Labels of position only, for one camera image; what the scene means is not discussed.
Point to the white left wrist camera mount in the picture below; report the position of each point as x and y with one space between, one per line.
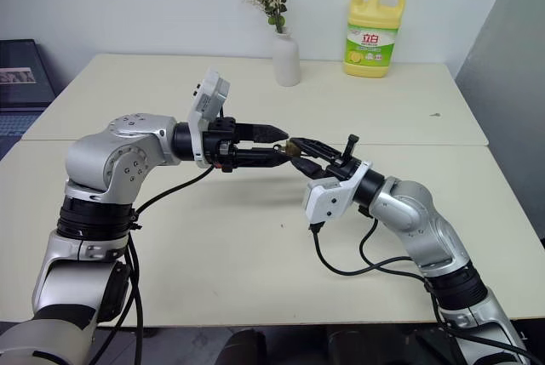
209 95

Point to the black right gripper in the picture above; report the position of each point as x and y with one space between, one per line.
345 161

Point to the grey partition panel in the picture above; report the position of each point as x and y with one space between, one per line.
506 84

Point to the yellow dish soap bottle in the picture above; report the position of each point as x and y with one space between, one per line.
371 37

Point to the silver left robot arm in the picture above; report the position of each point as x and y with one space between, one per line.
89 152

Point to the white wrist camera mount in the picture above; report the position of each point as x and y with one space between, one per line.
328 199
209 95

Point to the dark laptop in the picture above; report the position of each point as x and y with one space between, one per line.
21 84

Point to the white ceramic vase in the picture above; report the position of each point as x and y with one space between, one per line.
286 61

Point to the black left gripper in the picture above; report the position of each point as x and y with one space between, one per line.
222 139

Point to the brass padlock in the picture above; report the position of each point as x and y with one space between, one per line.
293 148

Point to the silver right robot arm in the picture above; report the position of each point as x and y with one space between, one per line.
409 207

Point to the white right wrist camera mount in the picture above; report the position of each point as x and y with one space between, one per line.
328 199

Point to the small metal key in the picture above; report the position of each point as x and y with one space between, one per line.
279 148

